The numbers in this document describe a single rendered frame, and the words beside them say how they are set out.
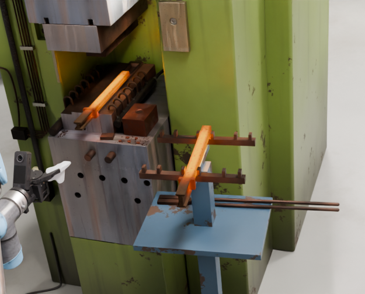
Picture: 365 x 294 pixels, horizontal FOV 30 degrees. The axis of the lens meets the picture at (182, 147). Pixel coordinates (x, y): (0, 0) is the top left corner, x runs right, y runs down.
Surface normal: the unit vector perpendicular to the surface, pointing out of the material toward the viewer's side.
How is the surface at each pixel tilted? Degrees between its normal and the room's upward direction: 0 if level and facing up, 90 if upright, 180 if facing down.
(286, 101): 90
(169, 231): 0
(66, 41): 90
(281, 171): 90
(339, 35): 0
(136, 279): 90
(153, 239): 0
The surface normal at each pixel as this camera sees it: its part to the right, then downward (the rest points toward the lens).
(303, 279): -0.09, -0.86
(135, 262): -0.33, 0.51
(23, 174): -0.37, -0.03
